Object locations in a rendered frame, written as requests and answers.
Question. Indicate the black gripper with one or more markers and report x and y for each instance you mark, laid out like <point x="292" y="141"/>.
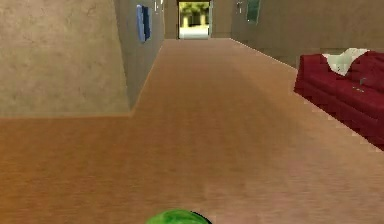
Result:
<point x="206" y="219"/>

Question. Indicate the green lettuce head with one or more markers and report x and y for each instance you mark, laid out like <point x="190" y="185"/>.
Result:
<point x="176" y="217"/>

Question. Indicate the red sofa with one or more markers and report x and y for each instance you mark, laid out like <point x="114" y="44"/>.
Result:
<point x="336" y="90"/>

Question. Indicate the bright window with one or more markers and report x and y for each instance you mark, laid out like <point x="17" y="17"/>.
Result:
<point x="194" y="19"/>

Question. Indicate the blue framed picture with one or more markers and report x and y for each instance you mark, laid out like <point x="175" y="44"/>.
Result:
<point x="143" y="23"/>

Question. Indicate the white cloth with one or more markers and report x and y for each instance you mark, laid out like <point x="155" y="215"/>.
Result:
<point x="343" y="61"/>

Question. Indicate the green framed picture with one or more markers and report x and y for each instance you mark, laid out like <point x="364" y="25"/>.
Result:
<point x="253" y="10"/>

